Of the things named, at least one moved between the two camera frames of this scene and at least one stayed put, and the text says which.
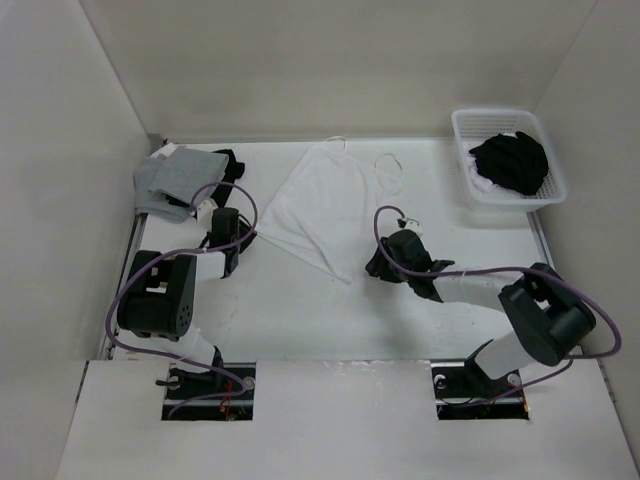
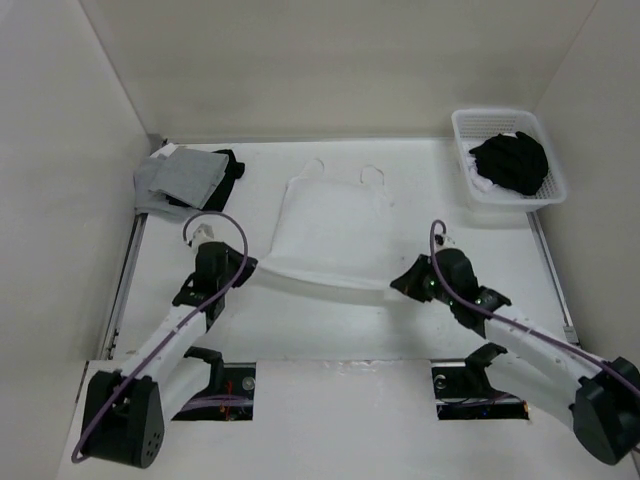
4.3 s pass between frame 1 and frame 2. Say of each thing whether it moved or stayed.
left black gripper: moved
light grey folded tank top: stayed
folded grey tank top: stayed
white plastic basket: stayed
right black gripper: moved
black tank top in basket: stayed
